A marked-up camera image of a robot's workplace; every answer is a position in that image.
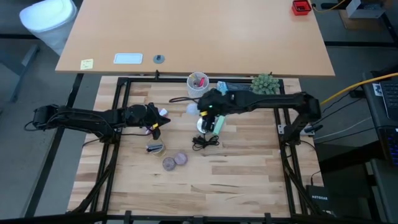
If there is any grey desk leg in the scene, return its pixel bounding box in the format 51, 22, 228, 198
9, 43, 40, 103

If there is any black keyboard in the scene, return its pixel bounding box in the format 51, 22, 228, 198
379, 80, 398, 121

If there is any teal book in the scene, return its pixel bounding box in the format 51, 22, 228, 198
216, 80, 229, 94

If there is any white ribbed pen cup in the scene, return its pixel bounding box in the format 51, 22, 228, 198
186, 72, 210, 98

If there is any brown cardboard box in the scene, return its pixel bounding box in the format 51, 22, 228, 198
338, 8, 394, 31

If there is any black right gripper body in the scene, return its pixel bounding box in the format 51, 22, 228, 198
198, 88, 233, 118

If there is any white trash bin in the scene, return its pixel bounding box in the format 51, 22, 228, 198
18, 0, 78, 57

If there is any black aluminium table frame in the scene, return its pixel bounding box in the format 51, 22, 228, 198
67, 70, 324, 224

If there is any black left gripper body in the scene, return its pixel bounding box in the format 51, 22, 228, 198
126, 104, 155, 128

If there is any white frosted lightbulb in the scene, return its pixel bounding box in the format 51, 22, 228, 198
185, 103, 201, 116

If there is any mint green stapler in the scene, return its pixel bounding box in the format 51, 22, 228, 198
213, 114, 226, 136

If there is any white rectangular card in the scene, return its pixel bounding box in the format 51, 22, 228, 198
113, 53, 144, 65

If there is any black coiled power cord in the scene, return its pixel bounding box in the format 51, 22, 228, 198
191, 134, 220, 152

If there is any red plastic box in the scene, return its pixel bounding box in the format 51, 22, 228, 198
291, 0, 312, 16

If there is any yellow sticky note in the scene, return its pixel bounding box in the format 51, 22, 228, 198
80, 58, 94, 71

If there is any grey metal box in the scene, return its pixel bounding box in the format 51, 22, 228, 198
345, 0, 386, 19

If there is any black Netgear router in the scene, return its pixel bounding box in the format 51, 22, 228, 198
305, 184, 333, 215

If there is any yellow cable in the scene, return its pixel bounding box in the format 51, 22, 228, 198
312, 0, 346, 14
320, 72, 398, 106

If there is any green succulent in pot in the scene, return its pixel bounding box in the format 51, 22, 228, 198
250, 73, 280, 95

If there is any grey mounting bracket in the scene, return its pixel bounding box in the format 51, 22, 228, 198
300, 124, 324, 135

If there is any tan wooden desk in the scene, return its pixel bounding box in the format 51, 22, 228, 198
55, 0, 336, 77

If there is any blue backlit keyboard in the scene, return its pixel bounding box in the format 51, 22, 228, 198
381, 127, 398, 166

